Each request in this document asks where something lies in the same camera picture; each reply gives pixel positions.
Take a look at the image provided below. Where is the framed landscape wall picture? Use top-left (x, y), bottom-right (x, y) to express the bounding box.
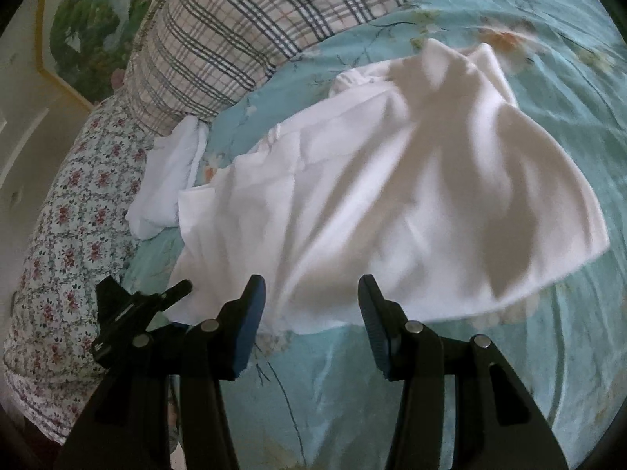
top-left (36, 0), bottom-right (167, 111)

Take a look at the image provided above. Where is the teal floral bedsheet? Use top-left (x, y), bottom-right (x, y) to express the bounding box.
top-left (120, 0), bottom-right (627, 470)

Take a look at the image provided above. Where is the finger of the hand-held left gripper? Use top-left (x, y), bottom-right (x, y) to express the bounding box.
top-left (149, 280), bottom-right (193, 304)

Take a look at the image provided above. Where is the plaid pillow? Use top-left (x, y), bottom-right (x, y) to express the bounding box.
top-left (122, 0), bottom-right (579, 135)

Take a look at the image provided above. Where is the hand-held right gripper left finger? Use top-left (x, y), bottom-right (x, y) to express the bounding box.
top-left (54, 274), bottom-right (266, 470)

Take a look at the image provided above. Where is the floral pillow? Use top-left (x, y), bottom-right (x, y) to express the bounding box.
top-left (2, 93), bottom-right (172, 444)

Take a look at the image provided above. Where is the white zip hoodie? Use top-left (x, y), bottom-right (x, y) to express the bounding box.
top-left (164, 36), bottom-right (611, 336)

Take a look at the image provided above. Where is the folded white garment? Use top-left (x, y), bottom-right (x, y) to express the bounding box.
top-left (125, 116), bottom-right (211, 240)

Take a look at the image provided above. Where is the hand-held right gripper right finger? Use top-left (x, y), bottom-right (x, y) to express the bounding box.
top-left (357, 274), bottom-right (570, 470)

